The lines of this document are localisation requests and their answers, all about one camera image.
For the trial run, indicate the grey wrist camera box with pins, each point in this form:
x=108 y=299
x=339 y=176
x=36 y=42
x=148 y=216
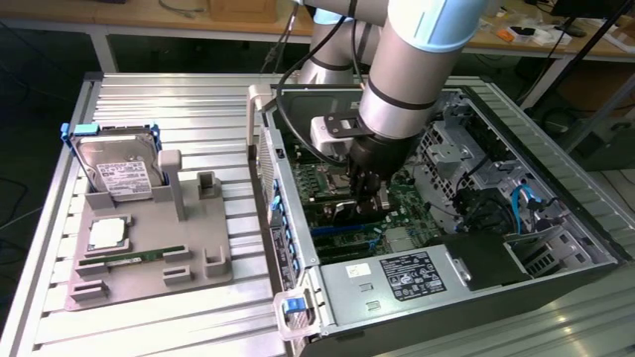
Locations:
x=329 y=137

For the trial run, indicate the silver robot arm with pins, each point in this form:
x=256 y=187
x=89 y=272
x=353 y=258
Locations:
x=401 y=74

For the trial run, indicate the black open PC case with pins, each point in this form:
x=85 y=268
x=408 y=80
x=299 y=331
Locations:
x=496 y=297

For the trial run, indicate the orange and black box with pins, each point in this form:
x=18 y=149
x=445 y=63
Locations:
x=515 y=34

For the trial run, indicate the blue disk caddy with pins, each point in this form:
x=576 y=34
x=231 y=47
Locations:
x=89 y=131

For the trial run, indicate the CPU socket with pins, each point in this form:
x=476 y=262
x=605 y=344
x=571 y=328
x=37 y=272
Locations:
x=336 y=183

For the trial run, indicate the grey plastic parts rack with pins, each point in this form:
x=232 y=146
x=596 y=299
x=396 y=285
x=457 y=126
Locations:
x=148 y=230

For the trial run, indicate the wooden desk with clutter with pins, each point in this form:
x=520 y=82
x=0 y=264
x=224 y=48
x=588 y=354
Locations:
x=595 y=44

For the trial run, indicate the green RAM stick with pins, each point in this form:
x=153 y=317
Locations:
x=133 y=256

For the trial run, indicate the silver hard disk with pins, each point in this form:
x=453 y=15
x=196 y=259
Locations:
x=118 y=167

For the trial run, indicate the silver disk bay cage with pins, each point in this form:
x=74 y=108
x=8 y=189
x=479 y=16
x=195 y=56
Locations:
x=456 y=145

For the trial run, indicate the black slanted pole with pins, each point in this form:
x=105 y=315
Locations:
x=580 y=52

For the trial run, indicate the green motherboard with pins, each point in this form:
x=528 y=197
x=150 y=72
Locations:
x=407 y=208

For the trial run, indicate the grey power supply unit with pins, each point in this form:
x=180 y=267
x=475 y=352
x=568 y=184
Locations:
x=396 y=282

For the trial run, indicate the black computer monitor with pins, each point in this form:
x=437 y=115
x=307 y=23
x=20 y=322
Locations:
x=589 y=7

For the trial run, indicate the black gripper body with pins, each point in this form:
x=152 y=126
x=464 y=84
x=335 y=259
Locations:
x=381 y=156

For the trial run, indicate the blue case latch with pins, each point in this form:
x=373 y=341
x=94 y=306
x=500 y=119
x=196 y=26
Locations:
x=292 y=305

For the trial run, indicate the wooden desk white frame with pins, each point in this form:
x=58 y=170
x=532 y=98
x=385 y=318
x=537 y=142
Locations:
x=98 y=15

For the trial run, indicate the blue expansion slot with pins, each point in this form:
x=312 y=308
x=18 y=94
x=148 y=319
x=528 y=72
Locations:
x=341 y=229

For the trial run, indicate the silver CPU chip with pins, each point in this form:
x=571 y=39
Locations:
x=106 y=234

